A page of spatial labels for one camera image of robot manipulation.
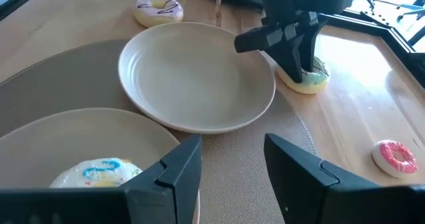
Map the pink donut with white stripes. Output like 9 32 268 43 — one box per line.
371 139 419 179

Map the green donut with chocolate drizzle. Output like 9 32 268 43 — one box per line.
276 55 331 95

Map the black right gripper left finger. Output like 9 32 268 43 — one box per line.
0 133 203 224

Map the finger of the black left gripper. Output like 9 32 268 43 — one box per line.
234 13 318 84
299 17 329 73

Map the black table edge frame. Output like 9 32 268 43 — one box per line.
0 0 50 21
318 8 425 87

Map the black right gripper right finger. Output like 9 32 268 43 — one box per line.
264 133 425 224

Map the beige ceramic plate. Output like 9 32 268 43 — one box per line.
118 21 276 134
0 107 201 224

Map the lilac donut with chocolate drizzle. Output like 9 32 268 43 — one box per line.
133 0 185 29

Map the tan oval placemat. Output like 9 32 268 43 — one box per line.
0 39 318 224

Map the white donut with blue swirl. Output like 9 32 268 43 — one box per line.
49 157 143 189

